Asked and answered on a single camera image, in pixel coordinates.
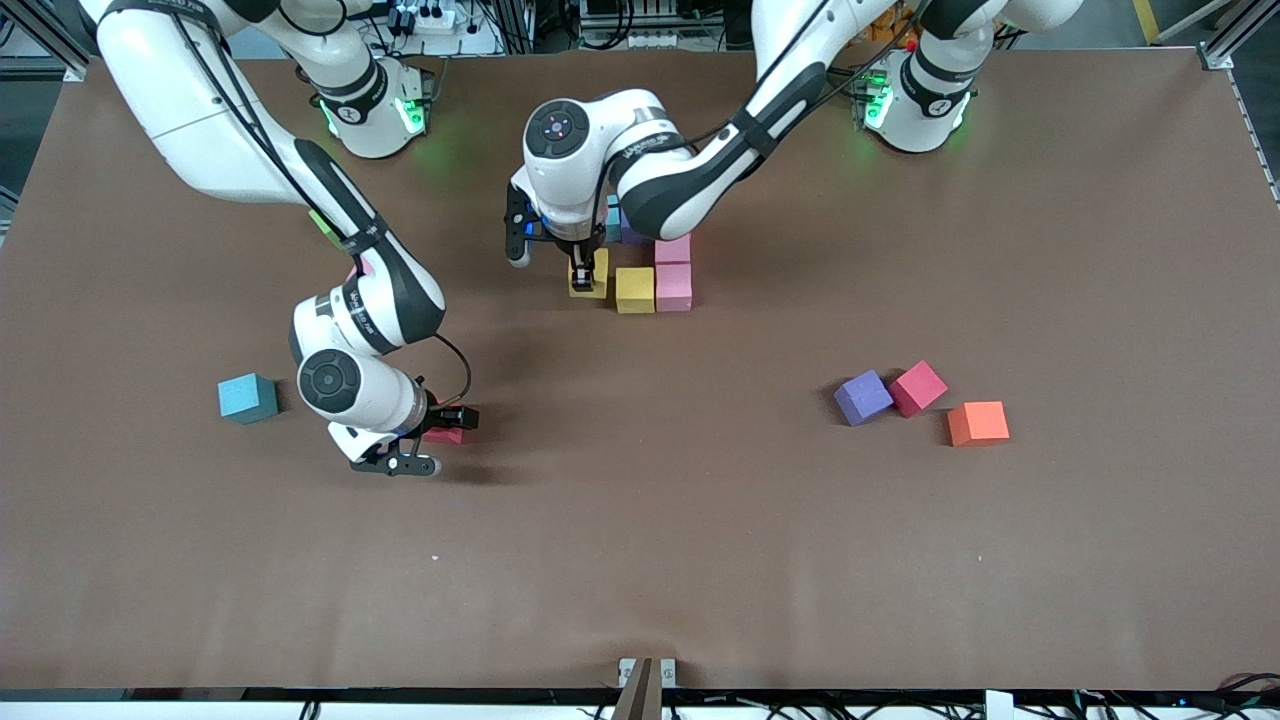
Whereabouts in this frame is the yellow foam cube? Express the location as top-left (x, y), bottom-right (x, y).
top-left (615, 267), bottom-right (656, 315)
top-left (568, 248), bottom-right (611, 300)

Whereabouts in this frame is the red foam cube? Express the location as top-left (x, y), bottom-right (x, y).
top-left (889, 360), bottom-right (949, 418)
top-left (420, 400), bottom-right (468, 446)

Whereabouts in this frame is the paper table cover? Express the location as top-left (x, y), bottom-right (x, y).
top-left (0, 45), bottom-right (1280, 693)

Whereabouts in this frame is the electronics rack unit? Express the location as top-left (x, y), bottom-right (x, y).
top-left (578, 0), bottom-right (683, 51)

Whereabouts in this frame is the white power strip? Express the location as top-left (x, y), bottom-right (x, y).
top-left (385, 3), bottom-right (459, 36)

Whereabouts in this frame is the bag of orange items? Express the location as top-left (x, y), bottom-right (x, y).
top-left (858, 0), bottom-right (923, 51)

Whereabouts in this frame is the orange foam cube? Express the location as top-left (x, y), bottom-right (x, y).
top-left (947, 401), bottom-right (1010, 448)

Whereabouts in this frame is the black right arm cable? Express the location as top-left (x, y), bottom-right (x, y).
top-left (170, 10), bottom-right (473, 406)

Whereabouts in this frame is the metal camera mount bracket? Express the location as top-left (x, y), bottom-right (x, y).
top-left (617, 656), bottom-right (678, 720)

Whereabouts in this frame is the aluminium frame profile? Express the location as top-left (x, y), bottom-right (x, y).
top-left (0, 0), bottom-right (86, 83)
top-left (1200, 0), bottom-right (1280, 71)

